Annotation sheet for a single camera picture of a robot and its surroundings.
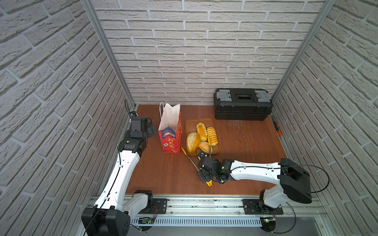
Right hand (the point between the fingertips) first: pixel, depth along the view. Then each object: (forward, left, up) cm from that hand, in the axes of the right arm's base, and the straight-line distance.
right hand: (207, 170), depth 83 cm
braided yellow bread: (+27, 0, +1) cm, 27 cm away
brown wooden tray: (+33, +8, -1) cm, 34 cm away
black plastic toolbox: (+38, -28, +14) cm, 49 cm away
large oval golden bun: (+17, +7, +5) cm, 19 cm away
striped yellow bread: (+21, -6, 0) cm, 22 cm away
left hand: (+19, +33, +22) cm, 44 cm away
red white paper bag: (+15, +19, +23) cm, 33 cm away
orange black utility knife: (+32, -58, -6) cm, 66 cm away
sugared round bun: (+14, 0, +3) cm, 14 cm away
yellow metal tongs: (-7, 0, -1) cm, 7 cm away
